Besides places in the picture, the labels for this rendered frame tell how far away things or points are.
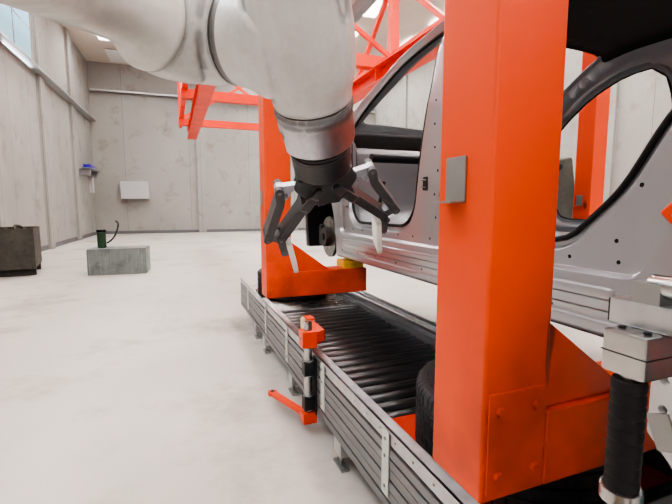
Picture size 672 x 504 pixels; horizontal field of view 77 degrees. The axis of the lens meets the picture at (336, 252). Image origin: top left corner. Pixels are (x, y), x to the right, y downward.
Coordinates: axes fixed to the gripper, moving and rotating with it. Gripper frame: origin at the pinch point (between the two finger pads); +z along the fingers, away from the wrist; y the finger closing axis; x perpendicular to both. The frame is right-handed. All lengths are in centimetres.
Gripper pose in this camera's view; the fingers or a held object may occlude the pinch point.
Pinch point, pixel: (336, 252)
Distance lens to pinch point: 66.5
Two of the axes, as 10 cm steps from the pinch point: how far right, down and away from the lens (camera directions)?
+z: 1.0, 6.6, 7.5
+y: -9.7, 2.3, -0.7
